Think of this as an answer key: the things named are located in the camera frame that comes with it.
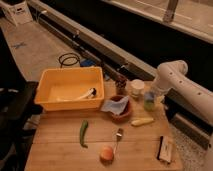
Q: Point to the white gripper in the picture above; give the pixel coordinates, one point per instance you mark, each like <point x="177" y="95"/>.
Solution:
<point x="157" y="92"/>

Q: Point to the blue green sponge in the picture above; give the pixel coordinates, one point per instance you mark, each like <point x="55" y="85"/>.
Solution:
<point x="149" y="101"/>

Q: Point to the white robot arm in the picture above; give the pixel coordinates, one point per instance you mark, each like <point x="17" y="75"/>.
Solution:
<point x="172" y="75"/>

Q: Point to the white paper cup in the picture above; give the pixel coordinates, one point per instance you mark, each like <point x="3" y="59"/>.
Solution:
<point x="137" y="86"/>

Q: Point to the dark cup with sticks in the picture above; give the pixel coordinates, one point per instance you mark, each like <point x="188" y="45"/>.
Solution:
<point x="120" y="84"/>

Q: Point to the yellow corn cob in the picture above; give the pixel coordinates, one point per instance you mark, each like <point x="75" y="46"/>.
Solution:
<point x="141" y="121"/>

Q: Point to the brown clay bowl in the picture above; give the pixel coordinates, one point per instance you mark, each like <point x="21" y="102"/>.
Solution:
<point x="125" y="115"/>

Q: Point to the blue grey cloth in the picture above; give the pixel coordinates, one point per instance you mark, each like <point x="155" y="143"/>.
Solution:
<point x="116" y="107"/>

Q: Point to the metal fork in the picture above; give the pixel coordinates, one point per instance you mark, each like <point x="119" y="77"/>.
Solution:
<point x="119" y="136"/>

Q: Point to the black white eraser block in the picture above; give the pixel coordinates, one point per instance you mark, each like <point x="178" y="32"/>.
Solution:
<point x="165" y="149"/>

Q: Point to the blue floor object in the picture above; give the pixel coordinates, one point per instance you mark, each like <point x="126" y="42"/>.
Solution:
<point x="87" y="63"/>

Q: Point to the green pepper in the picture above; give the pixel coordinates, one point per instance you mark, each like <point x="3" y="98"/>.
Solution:
<point x="82" y="132"/>

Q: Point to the orange peach fruit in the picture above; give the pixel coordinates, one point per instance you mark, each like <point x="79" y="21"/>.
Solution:
<point x="106" y="154"/>

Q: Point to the yellow plastic bin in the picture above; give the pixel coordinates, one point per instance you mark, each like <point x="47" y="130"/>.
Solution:
<point x="70" y="83"/>

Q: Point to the black chair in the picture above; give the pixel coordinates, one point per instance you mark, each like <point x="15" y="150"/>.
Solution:
<point x="16" y="108"/>

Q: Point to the white cardboard box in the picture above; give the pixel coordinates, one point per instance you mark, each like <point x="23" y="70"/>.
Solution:
<point x="17" y="14"/>

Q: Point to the white handled utensil in bin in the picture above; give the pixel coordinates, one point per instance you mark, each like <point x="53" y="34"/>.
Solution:
<point x="89" y="94"/>

